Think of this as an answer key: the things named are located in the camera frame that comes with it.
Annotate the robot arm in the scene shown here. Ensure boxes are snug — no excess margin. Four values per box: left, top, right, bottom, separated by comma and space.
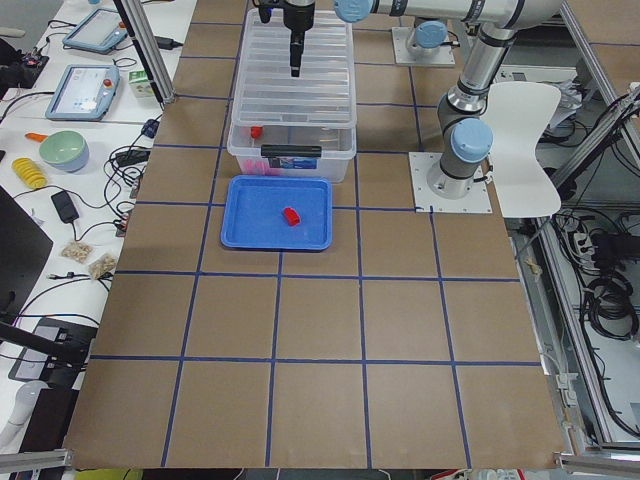
438, 0, 561, 181
253, 1, 484, 78

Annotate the blue teach pendant tablet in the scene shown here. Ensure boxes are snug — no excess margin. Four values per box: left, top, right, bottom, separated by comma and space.
45, 64, 120, 121

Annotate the black power adapter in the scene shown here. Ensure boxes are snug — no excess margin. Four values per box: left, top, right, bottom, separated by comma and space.
51, 190, 79, 224

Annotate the white chair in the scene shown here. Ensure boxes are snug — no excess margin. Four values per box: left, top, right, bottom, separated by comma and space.
482, 81, 561, 218

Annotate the clear plastic box lid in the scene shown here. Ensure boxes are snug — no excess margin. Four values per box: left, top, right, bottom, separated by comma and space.
233, 8, 357, 129

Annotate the green white carton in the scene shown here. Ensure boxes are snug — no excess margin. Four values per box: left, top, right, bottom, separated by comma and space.
127, 70, 155, 98

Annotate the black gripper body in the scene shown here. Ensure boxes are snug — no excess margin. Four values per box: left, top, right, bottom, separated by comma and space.
257, 0, 315, 33

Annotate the yellow ridged toy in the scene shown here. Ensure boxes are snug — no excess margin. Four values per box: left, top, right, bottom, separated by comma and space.
11, 157, 48, 190

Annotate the green bowl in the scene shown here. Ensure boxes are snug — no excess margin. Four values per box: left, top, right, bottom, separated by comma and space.
39, 130, 89, 173

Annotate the black box latch handle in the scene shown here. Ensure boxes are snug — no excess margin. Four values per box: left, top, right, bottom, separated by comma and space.
260, 144, 322, 158

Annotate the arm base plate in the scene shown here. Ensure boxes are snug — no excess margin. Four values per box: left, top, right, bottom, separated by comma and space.
409, 152, 492, 214
391, 21, 455, 68

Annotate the clear plastic storage box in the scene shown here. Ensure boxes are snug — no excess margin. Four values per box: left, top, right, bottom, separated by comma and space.
226, 9, 356, 182

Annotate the blue plastic tray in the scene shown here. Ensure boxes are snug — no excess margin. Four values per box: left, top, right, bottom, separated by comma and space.
220, 175, 333, 251

